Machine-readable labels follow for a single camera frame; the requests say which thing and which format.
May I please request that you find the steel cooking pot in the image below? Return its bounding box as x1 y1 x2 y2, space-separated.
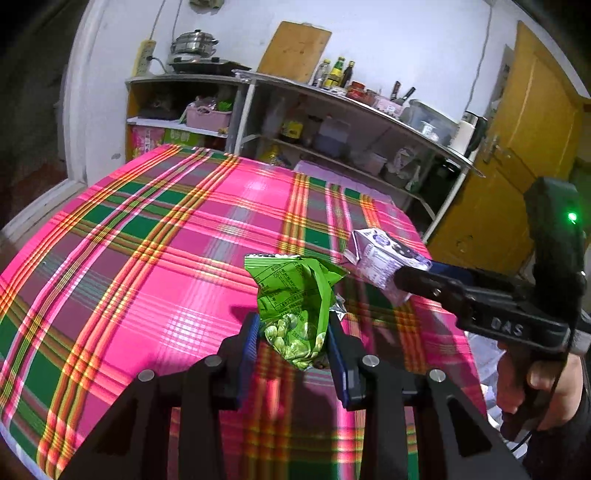
170 29 218 58

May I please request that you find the clear plastic bottle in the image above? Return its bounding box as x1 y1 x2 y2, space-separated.
311 59 331 88

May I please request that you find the hanging olive cloth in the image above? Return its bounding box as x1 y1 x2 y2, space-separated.
190 0 224 10

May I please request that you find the green snack bag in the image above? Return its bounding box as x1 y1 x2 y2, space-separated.
243 254 348 371

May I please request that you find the white thermos flask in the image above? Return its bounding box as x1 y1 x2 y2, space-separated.
449 110 488 158

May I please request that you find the white power strip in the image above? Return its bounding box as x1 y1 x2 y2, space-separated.
132 39 156 77

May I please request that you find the black induction cooker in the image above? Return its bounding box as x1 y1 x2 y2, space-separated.
168 57 252 76

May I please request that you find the grey metal shelf unit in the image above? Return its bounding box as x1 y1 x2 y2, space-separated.
233 72 477 242

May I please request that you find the red lidded jar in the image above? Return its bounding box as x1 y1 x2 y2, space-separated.
346 81 367 102

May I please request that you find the pink plastic basket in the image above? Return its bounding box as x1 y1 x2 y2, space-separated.
185 105 231 132

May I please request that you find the wooden cutting board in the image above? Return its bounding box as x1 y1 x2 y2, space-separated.
256 21 332 83

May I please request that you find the small wooden shelf cabinet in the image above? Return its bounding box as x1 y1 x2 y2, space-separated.
125 74 247 160

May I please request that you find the green cap sauce bottle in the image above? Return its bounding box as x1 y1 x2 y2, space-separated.
322 57 345 89

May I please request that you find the purple grape milk carton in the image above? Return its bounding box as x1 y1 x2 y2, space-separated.
342 228 433 307

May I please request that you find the grey oil jug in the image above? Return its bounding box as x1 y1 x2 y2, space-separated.
312 116 351 158

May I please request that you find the yellow wooden door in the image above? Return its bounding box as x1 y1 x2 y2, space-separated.
427 23 586 276

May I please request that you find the operator right hand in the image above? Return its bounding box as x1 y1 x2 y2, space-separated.
497 342 584 430

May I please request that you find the pink plaid tablecloth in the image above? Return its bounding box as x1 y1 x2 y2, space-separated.
1 146 486 479

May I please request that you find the dark soy sauce bottle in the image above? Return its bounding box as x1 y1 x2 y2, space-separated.
339 61 355 88

